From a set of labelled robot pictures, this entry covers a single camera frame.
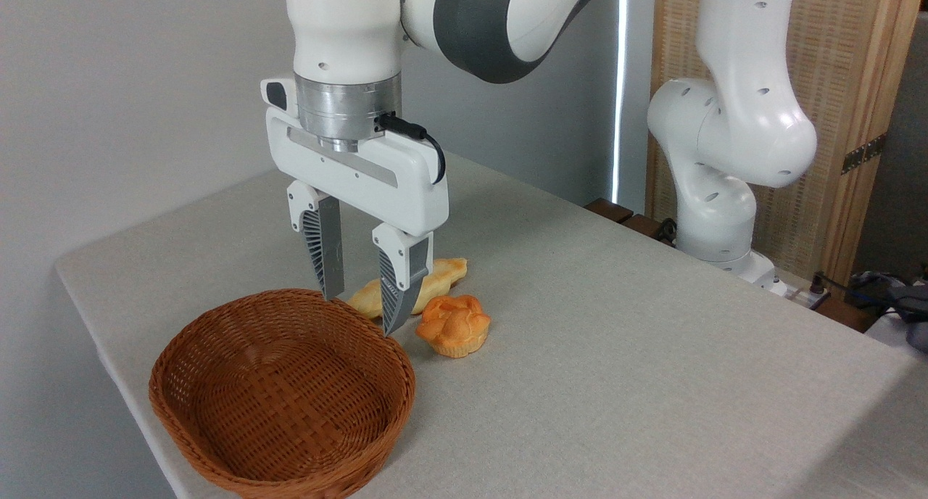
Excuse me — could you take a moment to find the dark metal hinge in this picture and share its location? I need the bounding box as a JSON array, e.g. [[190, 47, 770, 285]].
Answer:
[[841, 133, 887, 176]]

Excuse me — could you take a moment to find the long pale yellow bread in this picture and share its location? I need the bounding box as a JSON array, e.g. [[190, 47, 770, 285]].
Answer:
[[347, 257, 468, 320]]

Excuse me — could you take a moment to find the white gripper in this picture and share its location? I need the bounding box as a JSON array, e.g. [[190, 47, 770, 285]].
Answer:
[[261, 77, 450, 337]]

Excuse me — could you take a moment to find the grey bundle with cables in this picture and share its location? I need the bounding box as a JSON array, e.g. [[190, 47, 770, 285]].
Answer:
[[845, 267, 928, 353]]

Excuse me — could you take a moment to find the dark brown wooden block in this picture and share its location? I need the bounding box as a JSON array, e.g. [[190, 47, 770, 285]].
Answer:
[[584, 198, 634, 224], [622, 214, 666, 241]]

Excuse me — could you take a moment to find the brown wicker basket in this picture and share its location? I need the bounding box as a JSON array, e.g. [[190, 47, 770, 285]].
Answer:
[[149, 289, 417, 499]]

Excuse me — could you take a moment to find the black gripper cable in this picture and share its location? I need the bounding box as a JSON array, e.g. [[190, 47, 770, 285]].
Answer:
[[377, 112, 447, 186]]

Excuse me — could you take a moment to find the orange flower-shaped bread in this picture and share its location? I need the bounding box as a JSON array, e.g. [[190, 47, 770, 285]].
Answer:
[[415, 294, 492, 359]]

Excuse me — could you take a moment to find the white power strip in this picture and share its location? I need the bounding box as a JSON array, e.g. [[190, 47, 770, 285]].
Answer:
[[785, 284, 832, 311]]

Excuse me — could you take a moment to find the wooden woven folding screen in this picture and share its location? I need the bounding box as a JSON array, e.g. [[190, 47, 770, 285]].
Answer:
[[645, 0, 927, 289]]

